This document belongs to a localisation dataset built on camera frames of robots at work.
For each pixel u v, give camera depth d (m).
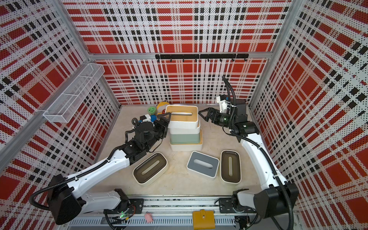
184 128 0.74
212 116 0.63
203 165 0.88
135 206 0.73
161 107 1.11
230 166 0.82
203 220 0.69
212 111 0.62
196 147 0.93
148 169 0.82
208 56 0.88
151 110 1.11
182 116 0.73
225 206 0.73
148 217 0.69
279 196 0.37
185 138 0.86
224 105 0.66
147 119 0.69
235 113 0.54
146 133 0.54
